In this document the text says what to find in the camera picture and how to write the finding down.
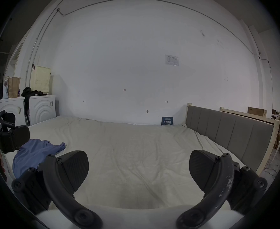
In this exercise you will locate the black garment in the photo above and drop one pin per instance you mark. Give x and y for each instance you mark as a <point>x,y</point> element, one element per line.
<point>30,92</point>

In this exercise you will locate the dark blue sign card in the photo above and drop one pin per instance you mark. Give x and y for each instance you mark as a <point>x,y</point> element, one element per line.
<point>167,121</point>

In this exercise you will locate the white paper notice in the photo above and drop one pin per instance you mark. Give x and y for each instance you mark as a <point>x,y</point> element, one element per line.
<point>172,59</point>

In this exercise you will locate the grey padded headboard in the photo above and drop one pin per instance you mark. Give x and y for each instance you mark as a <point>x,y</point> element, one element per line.
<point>228,132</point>

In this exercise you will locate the brown carton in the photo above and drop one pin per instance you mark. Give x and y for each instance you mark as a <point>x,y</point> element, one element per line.
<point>256,111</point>

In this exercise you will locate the brown paper bag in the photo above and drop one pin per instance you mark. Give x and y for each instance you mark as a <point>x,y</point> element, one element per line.
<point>14,87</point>

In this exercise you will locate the white washing machine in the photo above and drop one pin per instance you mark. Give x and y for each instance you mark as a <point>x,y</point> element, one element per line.
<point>10,107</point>
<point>43,108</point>

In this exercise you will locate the cream pegboard panel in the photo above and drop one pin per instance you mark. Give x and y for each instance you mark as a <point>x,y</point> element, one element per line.
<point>42,80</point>

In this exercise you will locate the blue shirt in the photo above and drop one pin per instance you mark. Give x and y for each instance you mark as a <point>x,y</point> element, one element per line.
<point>32,156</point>

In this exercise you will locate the bed with beige sheet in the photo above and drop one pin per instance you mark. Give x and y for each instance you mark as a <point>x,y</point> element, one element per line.
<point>140,156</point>

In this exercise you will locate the pale wooden bed frame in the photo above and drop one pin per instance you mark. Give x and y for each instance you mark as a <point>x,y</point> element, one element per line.
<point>256,117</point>

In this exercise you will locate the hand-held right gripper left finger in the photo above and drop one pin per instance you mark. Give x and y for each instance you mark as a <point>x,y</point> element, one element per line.
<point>58,194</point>

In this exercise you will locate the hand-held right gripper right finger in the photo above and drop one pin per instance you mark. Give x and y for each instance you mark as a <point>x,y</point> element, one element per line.
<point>222,189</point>

